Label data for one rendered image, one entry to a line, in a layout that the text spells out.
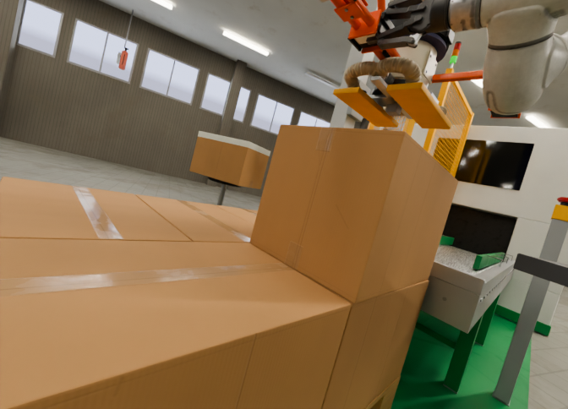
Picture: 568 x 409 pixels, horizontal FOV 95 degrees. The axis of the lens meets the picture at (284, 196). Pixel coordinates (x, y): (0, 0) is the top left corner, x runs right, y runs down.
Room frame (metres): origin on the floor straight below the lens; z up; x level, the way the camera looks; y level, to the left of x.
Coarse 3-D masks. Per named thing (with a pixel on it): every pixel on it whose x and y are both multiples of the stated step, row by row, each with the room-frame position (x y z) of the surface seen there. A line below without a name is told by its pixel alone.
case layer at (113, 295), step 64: (0, 192) 0.69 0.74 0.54; (64, 192) 0.86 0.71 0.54; (0, 256) 0.39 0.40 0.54; (64, 256) 0.44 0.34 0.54; (128, 256) 0.51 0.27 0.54; (192, 256) 0.60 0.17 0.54; (256, 256) 0.73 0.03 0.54; (0, 320) 0.27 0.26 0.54; (64, 320) 0.30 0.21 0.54; (128, 320) 0.33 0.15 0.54; (192, 320) 0.36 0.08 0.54; (256, 320) 0.40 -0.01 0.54; (320, 320) 0.49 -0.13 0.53; (384, 320) 0.74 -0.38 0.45; (0, 384) 0.21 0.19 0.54; (64, 384) 0.22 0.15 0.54; (128, 384) 0.25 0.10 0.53; (192, 384) 0.31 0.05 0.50; (256, 384) 0.39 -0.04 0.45; (320, 384) 0.55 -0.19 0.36; (384, 384) 0.87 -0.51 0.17
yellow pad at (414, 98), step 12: (396, 84) 0.76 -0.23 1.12; (408, 84) 0.73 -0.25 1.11; (420, 84) 0.71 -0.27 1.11; (396, 96) 0.79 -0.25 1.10; (408, 96) 0.77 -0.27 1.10; (420, 96) 0.75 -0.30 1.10; (432, 96) 0.77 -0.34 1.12; (408, 108) 0.86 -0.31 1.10; (420, 108) 0.83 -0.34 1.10; (432, 108) 0.81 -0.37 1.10; (420, 120) 0.94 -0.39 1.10; (432, 120) 0.91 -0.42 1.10; (444, 120) 0.88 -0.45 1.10
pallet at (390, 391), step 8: (400, 376) 1.00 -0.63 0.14; (392, 384) 0.94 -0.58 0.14; (384, 392) 0.89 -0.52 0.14; (392, 392) 0.97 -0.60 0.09; (376, 400) 0.84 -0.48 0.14; (384, 400) 0.91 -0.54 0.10; (392, 400) 0.99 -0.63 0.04; (368, 408) 0.80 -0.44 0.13; (376, 408) 0.91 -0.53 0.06; (384, 408) 0.93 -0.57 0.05
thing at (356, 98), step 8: (344, 88) 0.88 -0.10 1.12; (352, 88) 0.86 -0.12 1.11; (360, 88) 0.85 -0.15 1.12; (336, 96) 0.92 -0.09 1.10; (344, 96) 0.90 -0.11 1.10; (352, 96) 0.88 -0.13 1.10; (360, 96) 0.87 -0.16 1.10; (368, 96) 0.88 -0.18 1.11; (352, 104) 0.95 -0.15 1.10; (360, 104) 0.93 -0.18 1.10; (368, 104) 0.91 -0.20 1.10; (376, 104) 0.93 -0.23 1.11; (360, 112) 1.02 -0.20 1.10; (368, 112) 1.00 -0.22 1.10; (376, 112) 0.98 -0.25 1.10; (384, 112) 0.98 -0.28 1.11; (368, 120) 1.09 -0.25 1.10; (376, 120) 1.06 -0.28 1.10; (384, 120) 1.04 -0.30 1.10; (392, 120) 1.04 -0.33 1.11
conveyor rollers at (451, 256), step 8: (440, 248) 2.27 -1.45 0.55; (448, 248) 2.46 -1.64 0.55; (456, 248) 2.72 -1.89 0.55; (440, 256) 1.79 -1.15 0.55; (448, 256) 1.91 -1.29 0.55; (456, 256) 2.03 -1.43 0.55; (464, 256) 2.21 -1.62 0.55; (472, 256) 2.39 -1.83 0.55; (448, 264) 1.52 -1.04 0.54; (456, 264) 1.57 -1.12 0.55; (464, 264) 1.69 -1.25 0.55; (472, 264) 1.80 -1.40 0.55; (496, 264) 2.20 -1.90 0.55; (472, 272) 1.44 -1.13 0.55; (480, 272) 1.55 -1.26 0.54
